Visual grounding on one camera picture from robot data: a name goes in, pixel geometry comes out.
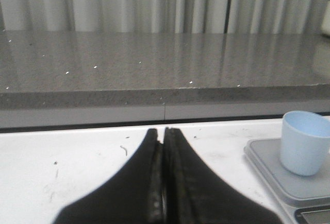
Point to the silver digital kitchen scale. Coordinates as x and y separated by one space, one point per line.
304 199

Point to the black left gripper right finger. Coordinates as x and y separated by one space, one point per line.
195 194

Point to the grey stone counter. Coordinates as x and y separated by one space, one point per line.
67 79

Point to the white appliance in background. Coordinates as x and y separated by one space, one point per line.
325 26

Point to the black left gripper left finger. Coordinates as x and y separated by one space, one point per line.
132 195

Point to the light blue plastic cup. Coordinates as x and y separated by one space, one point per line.
304 143

